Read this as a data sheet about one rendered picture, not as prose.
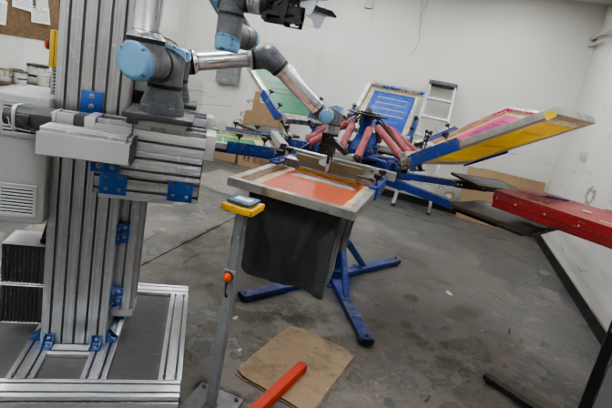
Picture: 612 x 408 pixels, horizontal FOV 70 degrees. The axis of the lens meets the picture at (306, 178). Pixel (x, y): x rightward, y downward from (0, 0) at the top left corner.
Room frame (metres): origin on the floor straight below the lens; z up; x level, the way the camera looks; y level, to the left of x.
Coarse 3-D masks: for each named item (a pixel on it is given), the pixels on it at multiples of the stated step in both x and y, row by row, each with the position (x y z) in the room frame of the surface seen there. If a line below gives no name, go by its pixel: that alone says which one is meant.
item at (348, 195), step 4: (332, 180) 2.34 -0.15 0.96; (320, 184) 2.19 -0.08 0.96; (324, 184) 2.21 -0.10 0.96; (344, 184) 2.30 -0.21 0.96; (348, 184) 2.32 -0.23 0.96; (336, 188) 2.18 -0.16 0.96; (340, 188) 2.20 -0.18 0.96; (356, 188) 2.27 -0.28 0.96; (360, 188) 2.29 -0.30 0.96; (344, 192) 2.12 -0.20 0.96; (348, 192) 2.13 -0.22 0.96; (352, 192) 2.15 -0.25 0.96; (356, 192) 2.17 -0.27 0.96; (308, 196) 1.91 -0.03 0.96; (340, 196) 2.03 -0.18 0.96; (344, 196) 2.05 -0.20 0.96; (348, 196) 2.06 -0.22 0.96; (352, 196) 2.08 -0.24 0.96; (324, 200) 1.89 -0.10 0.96; (336, 200) 1.93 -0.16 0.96; (340, 200) 1.94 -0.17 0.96; (344, 200) 1.96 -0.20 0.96; (348, 200) 1.97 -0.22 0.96; (336, 204) 1.87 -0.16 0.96; (340, 204) 1.88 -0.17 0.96
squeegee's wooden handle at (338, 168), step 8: (304, 160) 2.37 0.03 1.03; (312, 160) 2.36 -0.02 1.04; (312, 168) 2.35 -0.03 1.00; (320, 168) 2.34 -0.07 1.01; (336, 168) 2.32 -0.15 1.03; (344, 168) 2.30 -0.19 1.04; (352, 168) 2.29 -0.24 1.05; (360, 168) 2.28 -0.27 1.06; (344, 176) 2.30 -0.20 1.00; (352, 176) 2.29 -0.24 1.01
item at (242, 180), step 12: (264, 168) 2.14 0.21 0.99; (276, 168) 2.29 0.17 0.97; (228, 180) 1.84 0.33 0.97; (240, 180) 1.83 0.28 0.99; (264, 192) 1.79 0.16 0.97; (276, 192) 1.78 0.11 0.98; (288, 192) 1.78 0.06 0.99; (372, 192) 2.09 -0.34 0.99; (300, 204) 1.75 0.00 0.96; (312, 204) 1.73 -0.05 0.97; (324, 204) 1.72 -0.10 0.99; (360, 204) 1.82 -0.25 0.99; (348, 216) 1.69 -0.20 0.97
